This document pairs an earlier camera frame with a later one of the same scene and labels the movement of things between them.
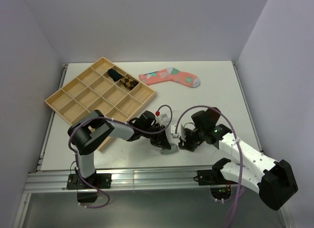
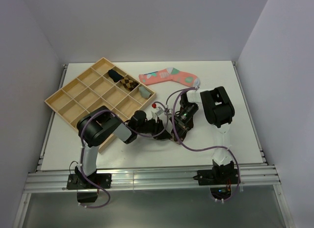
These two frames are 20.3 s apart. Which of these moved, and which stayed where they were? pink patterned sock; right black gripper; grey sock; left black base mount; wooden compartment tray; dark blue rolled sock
Moved: right black gripper; grey sock
Stayed: wooden compartment tray; left black base mount; dark blue rolled sock; pink patterned sock
